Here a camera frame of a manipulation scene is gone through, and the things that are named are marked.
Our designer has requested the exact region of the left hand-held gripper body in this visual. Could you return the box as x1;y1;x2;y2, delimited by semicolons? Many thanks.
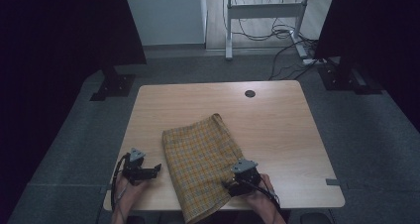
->
122;148;149;186

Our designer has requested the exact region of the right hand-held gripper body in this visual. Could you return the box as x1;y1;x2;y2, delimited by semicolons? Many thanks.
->
227;159;262;198

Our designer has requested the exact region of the yellow plaid short-sleeved shirt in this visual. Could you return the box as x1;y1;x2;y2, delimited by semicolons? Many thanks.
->
161;113;246;224

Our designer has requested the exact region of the person's left hand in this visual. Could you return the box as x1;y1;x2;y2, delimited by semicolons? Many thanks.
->
113;176;151;213

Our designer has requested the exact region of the person's right hand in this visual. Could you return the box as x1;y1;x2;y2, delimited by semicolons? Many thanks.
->
239;173;277;212

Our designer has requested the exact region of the black stand base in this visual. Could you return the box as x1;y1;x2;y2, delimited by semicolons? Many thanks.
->
317;56;384;95
89;66;137;102

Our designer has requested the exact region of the white power strip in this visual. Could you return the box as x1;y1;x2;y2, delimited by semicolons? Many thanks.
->
302;57;328;66

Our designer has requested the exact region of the dark curtain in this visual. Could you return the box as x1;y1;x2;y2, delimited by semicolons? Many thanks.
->
313;0;420;133
0;0;148;224

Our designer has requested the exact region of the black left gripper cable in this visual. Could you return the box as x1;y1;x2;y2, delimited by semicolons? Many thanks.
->
110;153;132;214

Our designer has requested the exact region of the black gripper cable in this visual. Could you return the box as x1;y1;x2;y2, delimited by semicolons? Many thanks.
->
244;178;282;209
110;153;132;214

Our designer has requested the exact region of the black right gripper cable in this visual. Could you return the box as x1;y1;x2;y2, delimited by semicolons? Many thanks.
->
244;178;282;209

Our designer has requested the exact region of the tangle of black floor cables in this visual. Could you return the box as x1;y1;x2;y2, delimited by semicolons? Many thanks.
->
231;0;321;81

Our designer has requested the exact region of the white desk frame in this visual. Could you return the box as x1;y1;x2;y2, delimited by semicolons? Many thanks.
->
214;0;313;61

